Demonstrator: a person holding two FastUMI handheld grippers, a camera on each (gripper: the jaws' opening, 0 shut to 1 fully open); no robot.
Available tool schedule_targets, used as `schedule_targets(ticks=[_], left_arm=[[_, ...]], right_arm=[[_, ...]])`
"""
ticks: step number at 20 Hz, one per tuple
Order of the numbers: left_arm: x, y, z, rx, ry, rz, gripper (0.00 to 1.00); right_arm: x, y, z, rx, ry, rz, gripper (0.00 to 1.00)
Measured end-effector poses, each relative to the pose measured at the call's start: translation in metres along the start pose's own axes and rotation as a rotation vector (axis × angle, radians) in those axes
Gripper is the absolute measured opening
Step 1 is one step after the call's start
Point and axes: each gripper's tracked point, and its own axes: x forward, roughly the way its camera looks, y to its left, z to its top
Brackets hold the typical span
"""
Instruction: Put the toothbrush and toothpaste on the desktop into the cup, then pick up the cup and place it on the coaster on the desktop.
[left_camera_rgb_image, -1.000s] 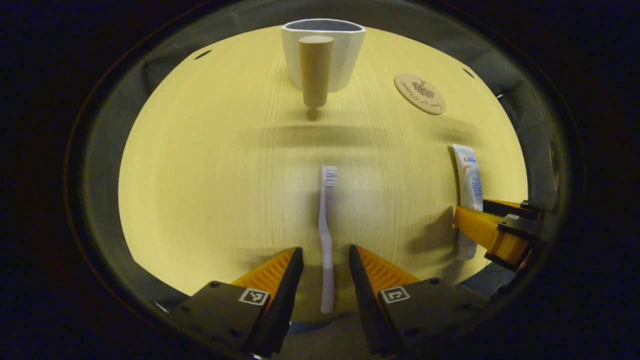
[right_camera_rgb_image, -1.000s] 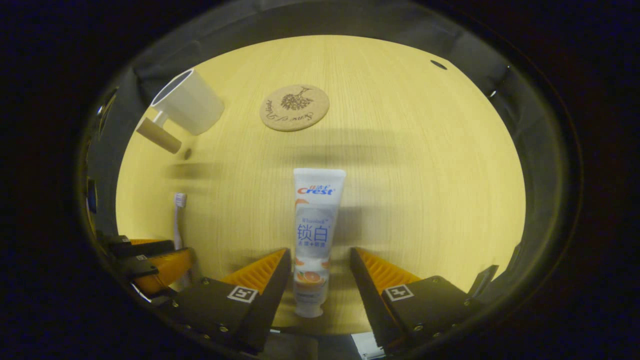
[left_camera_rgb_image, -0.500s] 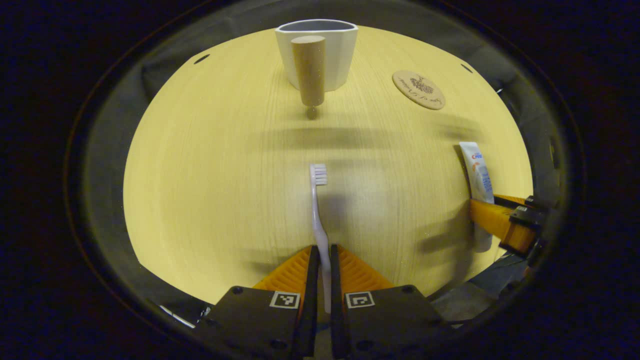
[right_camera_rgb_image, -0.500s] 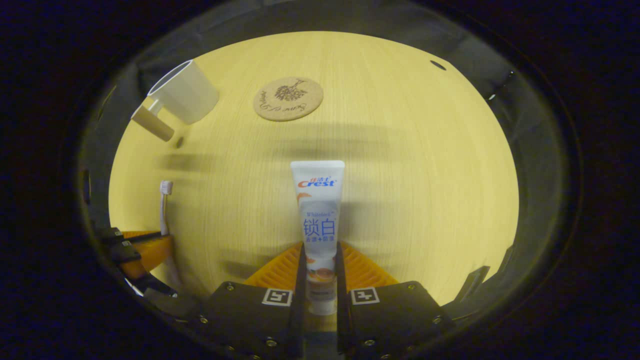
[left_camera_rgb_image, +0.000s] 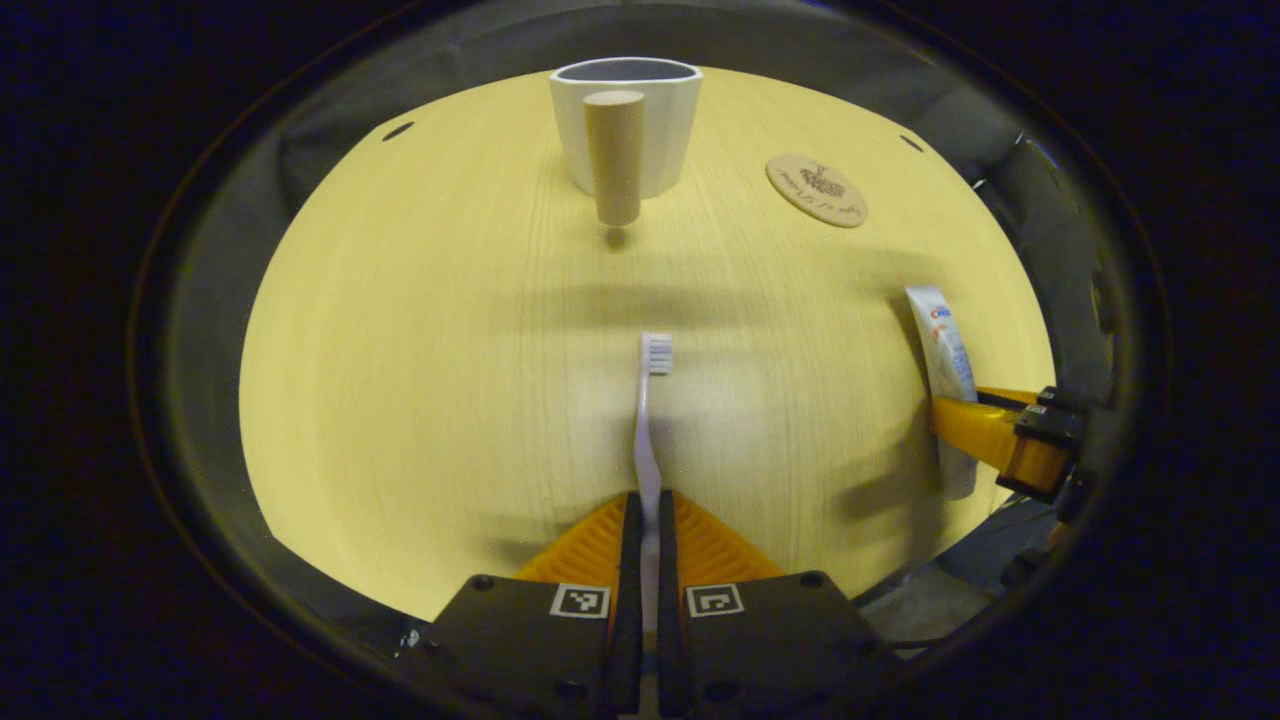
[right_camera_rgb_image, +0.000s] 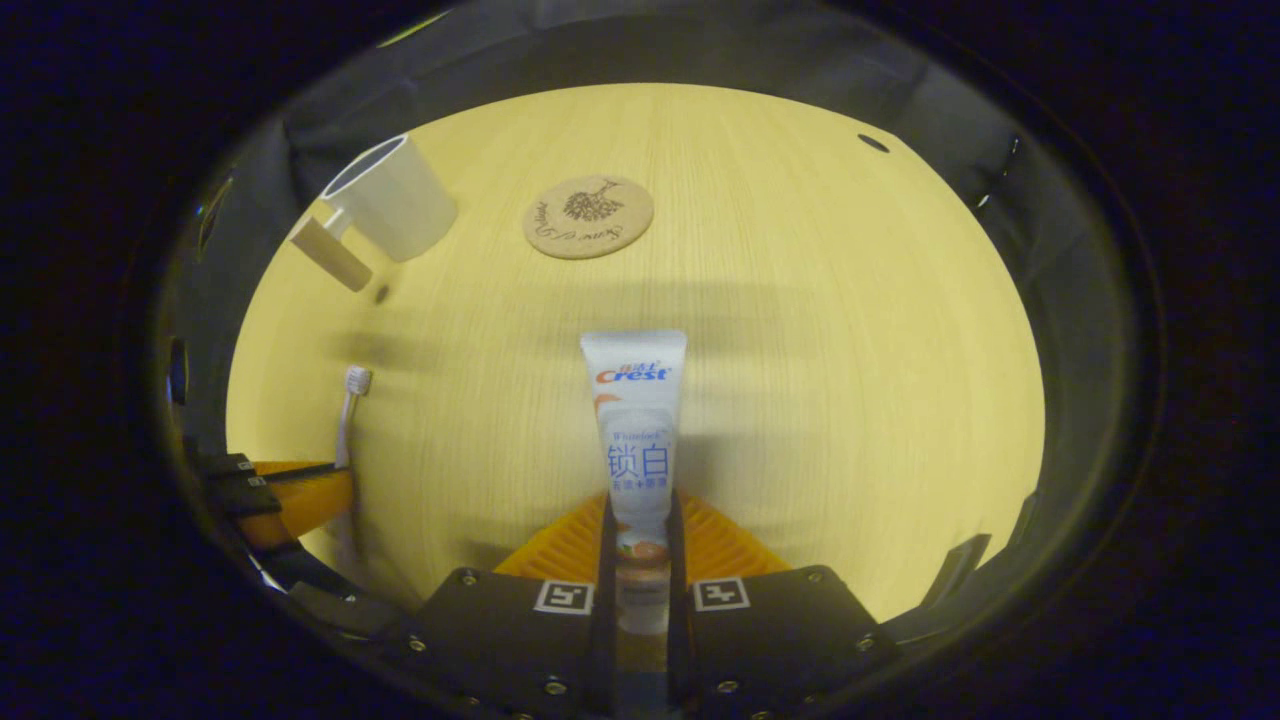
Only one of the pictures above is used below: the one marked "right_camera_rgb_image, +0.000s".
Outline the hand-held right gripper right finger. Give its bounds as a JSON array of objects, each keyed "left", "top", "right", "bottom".
[{"left": 668, "top": 490, "right": 901, "bottom": 720}]

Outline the white cup with wooden handle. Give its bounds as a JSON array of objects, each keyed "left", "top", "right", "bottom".
[{"left": 290, "top": 135, "right": 459, "bottom": 293}]

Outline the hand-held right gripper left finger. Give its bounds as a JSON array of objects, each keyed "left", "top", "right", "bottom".
[{"left": 400, "top": 490, "right": 619, "bottom": 720}]

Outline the white toothbrush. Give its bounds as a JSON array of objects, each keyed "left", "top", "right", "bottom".
[{"left": 333, "top": 366, "right": 373, "bottom": 471}]

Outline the round cork coaster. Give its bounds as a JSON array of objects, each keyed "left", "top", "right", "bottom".
[{"left": 522, "top": 175, "right": 655, "bottom": 261}]

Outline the white toothpaste tube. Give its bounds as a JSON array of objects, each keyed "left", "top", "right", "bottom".
[{"left": 580, "top": 330, "right": 689, "bottom": 641}]

